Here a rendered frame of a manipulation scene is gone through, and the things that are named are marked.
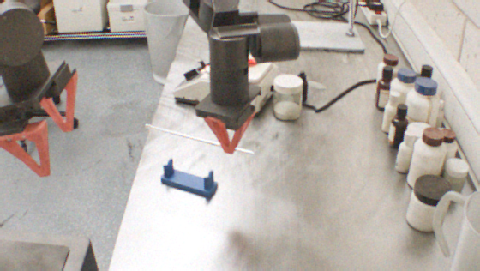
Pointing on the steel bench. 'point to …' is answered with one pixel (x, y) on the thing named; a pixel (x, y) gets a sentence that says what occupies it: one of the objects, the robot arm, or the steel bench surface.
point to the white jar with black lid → (427, 201)
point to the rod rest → (205, 186)
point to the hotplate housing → (193, 90)
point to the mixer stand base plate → (328, 37)
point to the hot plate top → (253, 72)
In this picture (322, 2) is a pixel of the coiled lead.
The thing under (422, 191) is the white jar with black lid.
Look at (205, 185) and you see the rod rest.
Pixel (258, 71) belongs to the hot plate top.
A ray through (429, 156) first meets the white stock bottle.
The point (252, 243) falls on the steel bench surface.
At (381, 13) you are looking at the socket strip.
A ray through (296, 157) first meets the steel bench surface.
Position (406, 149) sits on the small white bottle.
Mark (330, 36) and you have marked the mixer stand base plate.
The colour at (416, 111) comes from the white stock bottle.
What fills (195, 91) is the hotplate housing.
